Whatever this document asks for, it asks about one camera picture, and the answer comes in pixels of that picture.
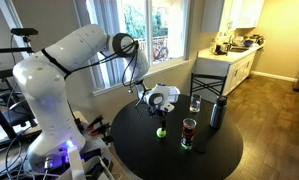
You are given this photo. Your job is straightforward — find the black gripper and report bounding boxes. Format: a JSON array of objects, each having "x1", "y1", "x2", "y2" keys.
[{"x1": 148, "y1": 105, "x2": 169, "y2": 132}]

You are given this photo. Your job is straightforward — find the yellow-green tennis ball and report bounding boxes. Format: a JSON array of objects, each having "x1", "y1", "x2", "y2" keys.
[{"x1": 156, "y1": 127, "x2": 168, "y2": 139}]

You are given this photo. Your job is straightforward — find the clear tennis ball can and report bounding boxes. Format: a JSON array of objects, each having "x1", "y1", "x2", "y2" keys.
[{"x1": 180, "y1": 117, "x2": 198, "y2": 151}]

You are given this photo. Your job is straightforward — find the clear glass mug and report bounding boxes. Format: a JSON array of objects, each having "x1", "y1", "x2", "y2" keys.
[{"x1": 189, "y1": 93, "x2": 202, "y2": 113}]

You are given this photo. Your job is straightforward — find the black round lid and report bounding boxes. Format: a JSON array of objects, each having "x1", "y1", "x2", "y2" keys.
[{"x1": 194, "y1": 142, "x2": 207, "y2": 154}]

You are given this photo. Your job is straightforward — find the black orange clamp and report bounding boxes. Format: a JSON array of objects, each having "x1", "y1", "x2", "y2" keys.
[
  {"x1": 102, "y1": 133, "x2": 115, "y2": 144},
  {"x1": 87, "y1": 114, "x2": 105, "y2": 131},
  {"x1": 88, "y1": 123, "x2": 112, "y2": 136}
]

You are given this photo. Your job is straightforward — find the grey metal water bottle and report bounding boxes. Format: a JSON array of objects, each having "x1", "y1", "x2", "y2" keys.
[{"x1": 209, "y1": 95, "x2": 229, "y2": 129}]

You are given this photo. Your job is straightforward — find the black metal chair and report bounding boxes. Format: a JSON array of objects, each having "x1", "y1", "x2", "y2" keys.
[{"x1": 189, "y1": 72, "x2": 228, "y2": 101}]

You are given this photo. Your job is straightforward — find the bicycle outside window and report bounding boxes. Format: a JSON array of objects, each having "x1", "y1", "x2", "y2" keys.
[{"x1": 152, "y1": 44, "x2": 170, "y2": 63}]

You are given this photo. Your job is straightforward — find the white kitchen counter cabinet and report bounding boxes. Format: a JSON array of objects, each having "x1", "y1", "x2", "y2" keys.
[{"x1": 195, "y1": 43, "x2": 265, "y2": 98}]

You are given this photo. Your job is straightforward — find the dark coffee maker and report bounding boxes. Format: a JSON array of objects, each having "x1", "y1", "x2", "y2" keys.
[{"x1": 213, "y1": 41, "x2": 232, "y2": 56}]

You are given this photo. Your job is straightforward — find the large window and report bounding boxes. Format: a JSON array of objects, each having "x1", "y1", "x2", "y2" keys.
[{"x1": 73, "y1": 0, "x2": 192, "y2": 96}]

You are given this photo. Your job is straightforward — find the sheer white curtain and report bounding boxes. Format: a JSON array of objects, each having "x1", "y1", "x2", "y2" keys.
[{"x1": 88, "y1": 0, "x2": 123, "y2": 88}]

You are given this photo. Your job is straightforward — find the blue bowl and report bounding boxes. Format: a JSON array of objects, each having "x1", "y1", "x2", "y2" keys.
[{"x1": 242, "y1": 39, "x2": 255, "y2": 48}]

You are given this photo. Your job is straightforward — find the dark cooking pot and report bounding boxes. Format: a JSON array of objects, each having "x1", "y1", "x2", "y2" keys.
[{"x1": 250, "y1": 34, "x2": 266, "y2": 46}]

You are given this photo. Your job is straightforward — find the white upper kitchen cabinets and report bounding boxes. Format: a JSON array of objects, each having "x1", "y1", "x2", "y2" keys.
[{"x1": 201, "y1": 0, "x2": 266, "y2": 33}]

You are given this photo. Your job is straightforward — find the black office chair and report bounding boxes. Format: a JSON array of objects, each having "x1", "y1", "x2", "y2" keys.
[{"x1": 0, "y1": 89, "x2": 37, "y2": 128}]

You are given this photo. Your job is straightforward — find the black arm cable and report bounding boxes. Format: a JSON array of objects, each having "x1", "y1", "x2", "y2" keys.
[{"x1": 63, "y1": 39, "x2": 142, "y2": 95}]

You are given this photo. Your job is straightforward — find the black camera on stand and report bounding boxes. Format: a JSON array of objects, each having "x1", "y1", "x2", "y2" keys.
[{"x1": 10, "y1": 27, "x2": 39, "y2": 37}]

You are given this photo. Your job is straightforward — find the black camera stand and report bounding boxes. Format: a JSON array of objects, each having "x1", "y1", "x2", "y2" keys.
[{"x1": 0, "y1": 34, "x2": 35, "y2": 141}]

